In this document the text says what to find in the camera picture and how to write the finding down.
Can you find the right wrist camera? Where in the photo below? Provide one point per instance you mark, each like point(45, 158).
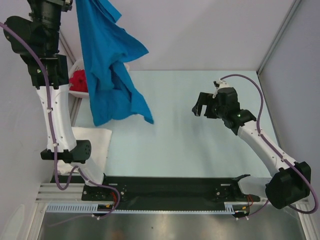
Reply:
point(220, 84)

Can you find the right corner aluminium post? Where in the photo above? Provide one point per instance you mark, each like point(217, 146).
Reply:
point(279, 35)

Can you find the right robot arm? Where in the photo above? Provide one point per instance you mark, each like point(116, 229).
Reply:
point(288, 178)

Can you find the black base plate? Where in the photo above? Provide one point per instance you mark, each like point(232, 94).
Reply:
point(179, 193)

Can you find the magenta crumpled t-shirt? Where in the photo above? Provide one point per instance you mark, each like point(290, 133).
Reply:
point(78, 81)

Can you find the aluminium frame rail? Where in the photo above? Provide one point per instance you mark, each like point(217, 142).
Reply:
point(50, 193)

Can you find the white slotted cable duct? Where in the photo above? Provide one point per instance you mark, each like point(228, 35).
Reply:
point(104, 208)

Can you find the blue t-shirt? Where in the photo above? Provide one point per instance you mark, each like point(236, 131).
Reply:
point(106, 48)

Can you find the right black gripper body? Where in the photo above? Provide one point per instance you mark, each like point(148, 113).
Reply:
point(213, 110)

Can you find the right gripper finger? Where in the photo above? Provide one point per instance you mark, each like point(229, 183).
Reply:
point(204, 99)
point(197, 109)

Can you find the white folded t-shirt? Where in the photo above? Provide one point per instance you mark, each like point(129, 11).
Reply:
point(99, 138)

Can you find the white plastic basket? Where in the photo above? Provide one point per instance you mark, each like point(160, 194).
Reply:
point(78, 65)

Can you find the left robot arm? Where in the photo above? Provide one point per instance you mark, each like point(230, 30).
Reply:
point(36, 40)

